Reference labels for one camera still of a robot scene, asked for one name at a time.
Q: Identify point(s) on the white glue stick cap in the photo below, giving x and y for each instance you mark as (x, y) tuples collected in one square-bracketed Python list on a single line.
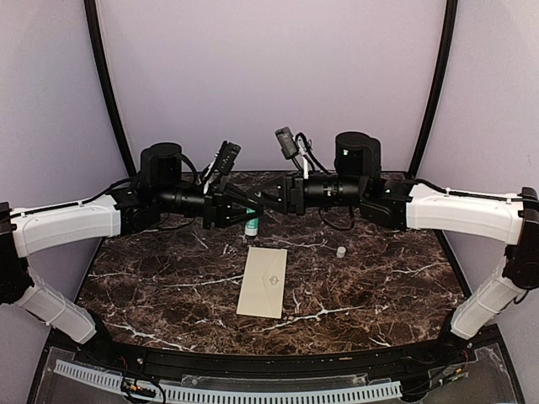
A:
[(341, 251)]

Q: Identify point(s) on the white slotted cable duct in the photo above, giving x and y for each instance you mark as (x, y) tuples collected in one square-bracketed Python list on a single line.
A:
[(169, 392)]

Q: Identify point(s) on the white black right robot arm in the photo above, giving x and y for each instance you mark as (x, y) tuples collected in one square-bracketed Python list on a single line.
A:
[(402, 204)]

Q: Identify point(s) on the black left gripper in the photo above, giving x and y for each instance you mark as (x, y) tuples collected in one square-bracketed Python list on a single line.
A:
[(216, 209)]

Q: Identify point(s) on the green white glue stick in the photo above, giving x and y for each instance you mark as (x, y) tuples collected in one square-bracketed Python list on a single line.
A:
[(251, 227)]

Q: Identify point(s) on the black front rail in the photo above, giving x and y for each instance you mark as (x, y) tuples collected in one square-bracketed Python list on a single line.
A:
[(160, 363)]

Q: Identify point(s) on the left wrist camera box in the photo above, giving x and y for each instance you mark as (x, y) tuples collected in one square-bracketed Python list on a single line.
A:
[(226, 157)]

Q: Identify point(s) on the cream paper envelope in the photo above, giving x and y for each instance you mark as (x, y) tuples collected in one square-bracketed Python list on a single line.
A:
[(262, 289)]

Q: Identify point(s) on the black right frame post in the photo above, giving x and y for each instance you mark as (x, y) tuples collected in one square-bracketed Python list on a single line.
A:
[(439, 74)]

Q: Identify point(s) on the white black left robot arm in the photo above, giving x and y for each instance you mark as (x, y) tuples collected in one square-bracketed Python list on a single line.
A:
[(126, 207)]

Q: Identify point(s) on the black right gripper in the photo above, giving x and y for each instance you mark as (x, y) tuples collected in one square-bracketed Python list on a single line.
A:
[(291, 197)]

